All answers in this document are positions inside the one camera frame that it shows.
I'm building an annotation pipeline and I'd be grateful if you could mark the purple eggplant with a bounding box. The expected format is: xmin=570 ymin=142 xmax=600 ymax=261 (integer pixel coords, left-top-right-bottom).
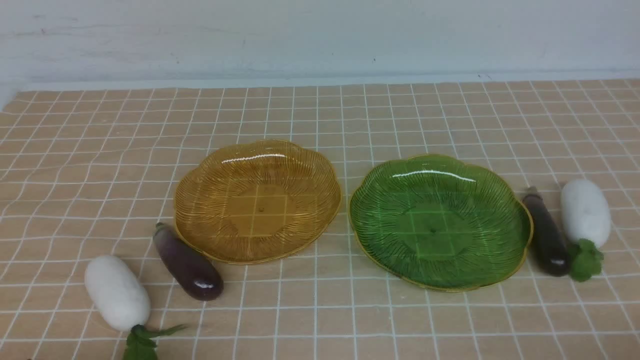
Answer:
xmin=152 ymin=222 xmax=224 ymax=302
xmin=522 ymin=186 xmax=571 ymax=277

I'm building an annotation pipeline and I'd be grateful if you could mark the white radish with leaves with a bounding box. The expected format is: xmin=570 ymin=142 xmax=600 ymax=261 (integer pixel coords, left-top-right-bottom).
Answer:
xmin=84 ymin=255 xmax=187 ymax=360

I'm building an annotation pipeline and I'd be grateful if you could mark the amber transparent plastic plate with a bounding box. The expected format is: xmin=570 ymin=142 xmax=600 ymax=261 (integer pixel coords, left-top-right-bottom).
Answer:
xmin=173 ymin=139 xmax=343 ymax=265

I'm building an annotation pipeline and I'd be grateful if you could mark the green transparent plastic plate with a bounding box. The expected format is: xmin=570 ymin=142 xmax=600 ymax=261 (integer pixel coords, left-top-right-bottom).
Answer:
xmin=349 ymin=153 xmax=534 ymax=292

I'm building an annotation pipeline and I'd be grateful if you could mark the beige checkered tablecloth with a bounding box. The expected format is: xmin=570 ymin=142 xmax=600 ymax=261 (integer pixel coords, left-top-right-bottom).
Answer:
xmin=0 ymin=79 xmax=640 ymax=360

